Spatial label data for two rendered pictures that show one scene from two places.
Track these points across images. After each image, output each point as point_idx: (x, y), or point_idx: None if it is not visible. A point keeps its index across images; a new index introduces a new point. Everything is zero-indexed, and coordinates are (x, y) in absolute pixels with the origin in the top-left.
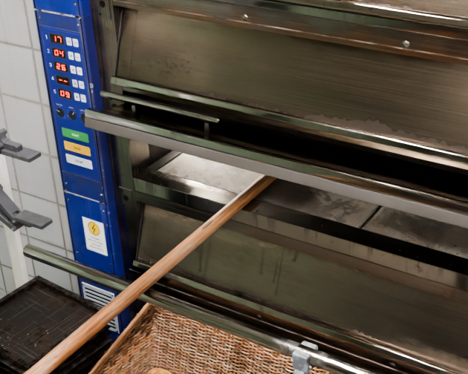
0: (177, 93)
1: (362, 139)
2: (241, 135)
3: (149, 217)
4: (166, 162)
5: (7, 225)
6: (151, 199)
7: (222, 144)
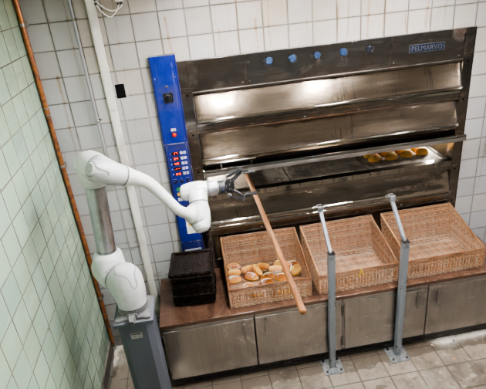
0: (231, 156)
1: (299, 147)
2: (255, 162)
3: (212, 210)
4: None
5: (241, 200)
6: (215, 201)
7: (262, 163)
